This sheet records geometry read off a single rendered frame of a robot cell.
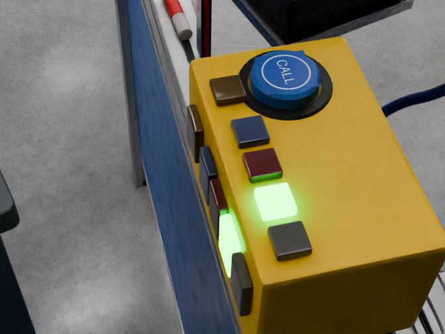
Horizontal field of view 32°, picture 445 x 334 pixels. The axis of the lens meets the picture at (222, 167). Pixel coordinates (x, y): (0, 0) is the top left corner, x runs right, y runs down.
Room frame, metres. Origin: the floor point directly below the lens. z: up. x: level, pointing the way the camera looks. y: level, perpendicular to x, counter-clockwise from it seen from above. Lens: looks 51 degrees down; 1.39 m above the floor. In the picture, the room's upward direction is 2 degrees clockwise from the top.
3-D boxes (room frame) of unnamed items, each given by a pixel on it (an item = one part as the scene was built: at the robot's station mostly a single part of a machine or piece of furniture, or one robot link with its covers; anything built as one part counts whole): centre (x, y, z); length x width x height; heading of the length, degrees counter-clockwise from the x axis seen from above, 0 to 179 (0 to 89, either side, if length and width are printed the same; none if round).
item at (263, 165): (0.25, -0.02, 1.08); 0.02 x 0.02 x 0.01; 16
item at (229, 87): (0.31, 0.00, 1.08); 0.02 x 0.02 x 0.01; 16
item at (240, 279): (0.20, -0.01, 1.04); 0.02 x 0.01 x 0.03; 16
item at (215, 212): (0.25, 0.00, 1.04); 0.02 x 0.01 x 0.03; 16
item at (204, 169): (0.27, 0.01, 1.04); 0.02 x 0.01 x 0.03; 16
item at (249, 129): (0.28, -0.01, 1.08); 0.02 x 0.02 x 0.01; 16
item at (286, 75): (0.32, -0.03, 1.08); 0.04 x 0.04 x 0.02
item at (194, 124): (0.30, 0.02, 1.04); 0.02 x 0.01 x 0.03; 16
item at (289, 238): (0.21, -0.03, 1.08); 0.02 x 0.02 x 0.01; 16
